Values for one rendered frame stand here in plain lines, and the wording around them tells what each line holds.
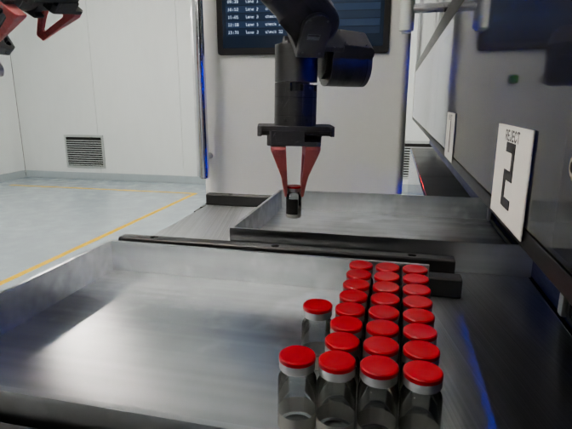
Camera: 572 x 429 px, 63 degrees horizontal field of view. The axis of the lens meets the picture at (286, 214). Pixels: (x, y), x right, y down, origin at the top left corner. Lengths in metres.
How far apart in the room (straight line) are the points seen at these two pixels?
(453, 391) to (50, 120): 7.13
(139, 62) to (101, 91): 0.67
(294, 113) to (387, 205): 0.26
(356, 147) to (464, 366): 0.84
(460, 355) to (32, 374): 0.31
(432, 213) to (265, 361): 0.51
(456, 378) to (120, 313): 0.28
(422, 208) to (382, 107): 0.41
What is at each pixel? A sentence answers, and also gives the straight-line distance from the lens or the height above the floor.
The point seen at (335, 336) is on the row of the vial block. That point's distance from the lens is 0.29.
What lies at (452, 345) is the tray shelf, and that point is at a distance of 0.40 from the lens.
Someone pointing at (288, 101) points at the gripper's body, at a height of 1.06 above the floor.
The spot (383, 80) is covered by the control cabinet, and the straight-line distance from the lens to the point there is 1.15.
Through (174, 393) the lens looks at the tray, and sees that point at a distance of 0.33.
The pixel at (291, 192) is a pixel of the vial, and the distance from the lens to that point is 0.66.
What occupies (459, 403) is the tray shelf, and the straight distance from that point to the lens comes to 0.34.
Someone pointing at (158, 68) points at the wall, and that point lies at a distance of 6.41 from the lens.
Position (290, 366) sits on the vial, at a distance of 0.27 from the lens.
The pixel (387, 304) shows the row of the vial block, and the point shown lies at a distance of 0.34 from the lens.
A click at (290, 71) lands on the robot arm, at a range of 0.63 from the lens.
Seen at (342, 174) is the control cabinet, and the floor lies 0.89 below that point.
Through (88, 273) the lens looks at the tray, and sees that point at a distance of 0.52.
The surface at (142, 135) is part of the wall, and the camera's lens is 6.56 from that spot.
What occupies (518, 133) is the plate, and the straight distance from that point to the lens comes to 0.30.
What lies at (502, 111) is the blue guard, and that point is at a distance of 0.36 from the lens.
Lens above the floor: 1.07
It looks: 14 degrees down
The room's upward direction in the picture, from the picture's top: straight up
